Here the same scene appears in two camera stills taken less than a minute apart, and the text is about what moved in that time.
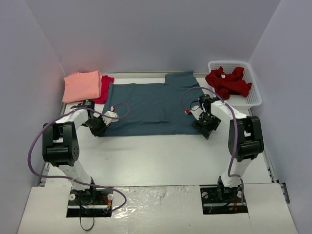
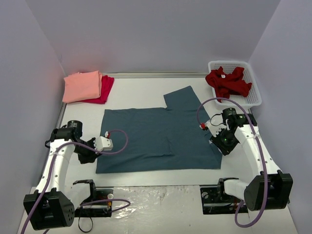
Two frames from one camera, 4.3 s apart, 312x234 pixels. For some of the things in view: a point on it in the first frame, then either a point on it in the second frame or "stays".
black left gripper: (98, 127) -> (86, 153)
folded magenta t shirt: (106, 81) stays
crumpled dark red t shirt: (225, 84) stays
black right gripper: (203, 126) -> (222, 144)
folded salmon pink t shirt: (80, 87) stays
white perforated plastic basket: (254, 98) stays
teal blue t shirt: (146, 109) -> (145, 139)
